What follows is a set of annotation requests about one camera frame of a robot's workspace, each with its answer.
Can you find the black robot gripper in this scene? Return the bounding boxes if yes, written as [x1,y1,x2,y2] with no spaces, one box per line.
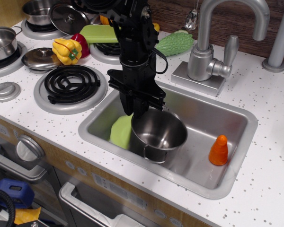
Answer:
[107,59,166,118]

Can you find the large steel pot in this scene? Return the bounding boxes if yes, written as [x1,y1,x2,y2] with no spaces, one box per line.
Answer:
[128,108,188,168]

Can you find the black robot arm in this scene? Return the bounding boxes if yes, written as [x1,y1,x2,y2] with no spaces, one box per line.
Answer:
[71,0,166,118]

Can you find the silver sink basin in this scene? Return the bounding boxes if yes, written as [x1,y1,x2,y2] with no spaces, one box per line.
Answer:
[79,82,257,199]

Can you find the small steel pot lid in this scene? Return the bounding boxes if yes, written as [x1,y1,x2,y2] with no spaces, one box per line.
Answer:
[21,47,62,70]

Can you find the large steel pot lid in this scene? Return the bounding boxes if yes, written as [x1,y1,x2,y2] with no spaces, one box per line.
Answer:
[49,3,90,35]

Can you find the back steel pot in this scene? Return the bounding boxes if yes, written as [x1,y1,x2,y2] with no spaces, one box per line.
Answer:
[22,0,61,26]

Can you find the left steel pot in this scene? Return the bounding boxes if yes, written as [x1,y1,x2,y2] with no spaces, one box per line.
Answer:
[0,26,19,61]

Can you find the light green plastic plate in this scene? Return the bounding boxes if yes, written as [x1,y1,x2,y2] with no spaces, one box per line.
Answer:
[110,115,133,149]

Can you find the back right coil burner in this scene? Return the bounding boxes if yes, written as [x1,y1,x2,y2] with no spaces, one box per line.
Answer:
[89,43,121,65]

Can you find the front black coil burner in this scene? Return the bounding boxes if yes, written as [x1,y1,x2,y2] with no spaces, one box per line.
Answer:
[34,65,107,115]

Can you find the green toy bitter gourd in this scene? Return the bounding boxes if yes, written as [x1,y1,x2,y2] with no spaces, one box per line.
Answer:
[156,30,194,56]

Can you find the red toy bell pepper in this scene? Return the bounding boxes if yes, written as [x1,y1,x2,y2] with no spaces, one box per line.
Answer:
[71,33,90,59]

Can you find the silver toy faucet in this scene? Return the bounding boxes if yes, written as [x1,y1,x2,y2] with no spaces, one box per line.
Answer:
[171,0,271,97]

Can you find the green plastic cutting board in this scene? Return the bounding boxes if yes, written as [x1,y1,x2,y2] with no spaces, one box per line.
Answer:
[80,25,118,44]

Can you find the small yellow toy squash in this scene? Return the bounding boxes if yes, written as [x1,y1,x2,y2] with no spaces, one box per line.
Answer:
[152,23,160,32]

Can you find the yellow toy bell pepper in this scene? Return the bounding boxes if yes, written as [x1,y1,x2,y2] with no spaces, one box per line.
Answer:
[52,38,82,65]

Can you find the orange toy pumpkin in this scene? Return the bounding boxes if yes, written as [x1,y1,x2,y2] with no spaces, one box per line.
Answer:
[99,15,111,25]

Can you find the hanging steel spoon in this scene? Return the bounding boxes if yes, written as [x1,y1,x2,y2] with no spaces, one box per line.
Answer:
[185,0,199,31]

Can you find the orange toy carrot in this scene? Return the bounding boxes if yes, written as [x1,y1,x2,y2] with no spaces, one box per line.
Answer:
[208,135,228,166]

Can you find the silver oven dial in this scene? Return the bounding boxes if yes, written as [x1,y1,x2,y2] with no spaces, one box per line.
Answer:
[16,134,45,162]

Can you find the grey round stove knob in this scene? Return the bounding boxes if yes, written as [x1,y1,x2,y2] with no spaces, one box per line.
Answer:
[0,82,21,102]

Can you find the blue object lower left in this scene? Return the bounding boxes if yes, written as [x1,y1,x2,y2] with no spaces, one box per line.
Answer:
[0,178,35,209]

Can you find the grey vertical pole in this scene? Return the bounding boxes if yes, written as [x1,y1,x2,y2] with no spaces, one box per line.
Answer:
[262,15,284,73]

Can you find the yellow cloth lower left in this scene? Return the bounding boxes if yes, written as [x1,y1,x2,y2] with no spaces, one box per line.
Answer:
[14,207,41,225]

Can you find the silver dishwasher door handle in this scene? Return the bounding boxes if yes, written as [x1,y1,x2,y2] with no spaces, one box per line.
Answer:
[59,182,144,227]

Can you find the silver oven door handle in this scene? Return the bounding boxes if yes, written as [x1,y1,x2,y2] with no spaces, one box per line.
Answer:
[0,142,51,184]

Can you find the black corrugated hose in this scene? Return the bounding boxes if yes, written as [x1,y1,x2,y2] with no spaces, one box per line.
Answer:
[0,189,16,227]

